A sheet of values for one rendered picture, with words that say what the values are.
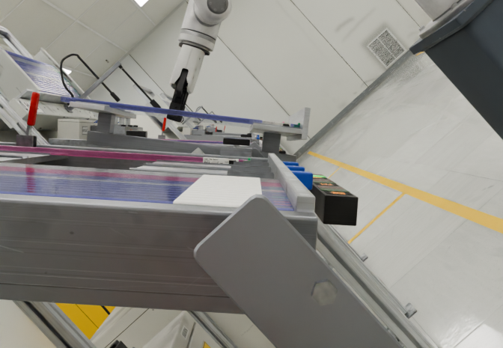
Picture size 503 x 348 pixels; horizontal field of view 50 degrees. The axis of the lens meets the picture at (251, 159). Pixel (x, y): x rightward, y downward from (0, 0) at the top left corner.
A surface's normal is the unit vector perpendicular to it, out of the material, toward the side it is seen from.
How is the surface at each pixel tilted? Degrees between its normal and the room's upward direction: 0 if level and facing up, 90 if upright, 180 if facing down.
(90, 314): 90
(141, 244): 90
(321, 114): 90
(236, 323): 90
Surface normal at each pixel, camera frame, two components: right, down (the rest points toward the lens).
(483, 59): -0.73, 0.67
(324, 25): 0.00, 0.05
